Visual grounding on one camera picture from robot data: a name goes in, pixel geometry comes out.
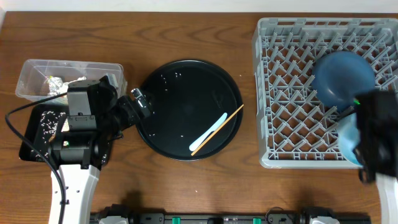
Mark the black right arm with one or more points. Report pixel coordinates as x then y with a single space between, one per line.
376 120

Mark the clear plastic bin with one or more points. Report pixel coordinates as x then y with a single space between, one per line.
32 84

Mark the light blue cup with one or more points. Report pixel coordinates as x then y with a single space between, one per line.
347 128

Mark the grey dishwasher rack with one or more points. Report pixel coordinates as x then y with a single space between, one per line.
294 129

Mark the wooden chopstick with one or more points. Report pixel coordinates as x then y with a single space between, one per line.
215 132

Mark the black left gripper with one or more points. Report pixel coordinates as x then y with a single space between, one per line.
131 109

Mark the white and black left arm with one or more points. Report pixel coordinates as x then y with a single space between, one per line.
96 117

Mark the foil snack wrapper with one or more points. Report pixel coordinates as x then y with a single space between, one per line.
56 86

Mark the round black tray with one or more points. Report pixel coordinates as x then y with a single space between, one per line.
187 98

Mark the spilled white rice pile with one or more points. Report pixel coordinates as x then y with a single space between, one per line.
50 124

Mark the light blue plastic knife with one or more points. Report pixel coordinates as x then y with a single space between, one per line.
195 144

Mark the black rectangular tray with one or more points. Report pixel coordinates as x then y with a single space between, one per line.
28 133

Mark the dark blue plate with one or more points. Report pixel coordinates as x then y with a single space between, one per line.
339 77

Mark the light blue bowl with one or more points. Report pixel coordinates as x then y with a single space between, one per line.
347 148

